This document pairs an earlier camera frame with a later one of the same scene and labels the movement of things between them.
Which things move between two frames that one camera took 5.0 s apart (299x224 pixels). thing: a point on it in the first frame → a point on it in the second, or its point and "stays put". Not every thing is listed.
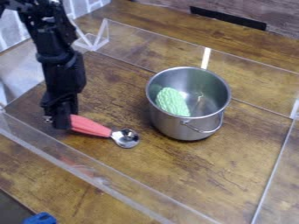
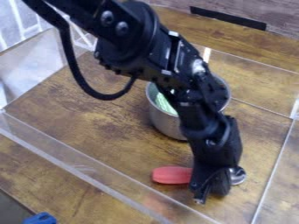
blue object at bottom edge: x=40 y=218 stays put
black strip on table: x=219 y=16 stays put
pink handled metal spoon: x=125 y=137 → x=179 y=175
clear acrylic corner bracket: x=89 y=42 stays put
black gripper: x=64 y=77 → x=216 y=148
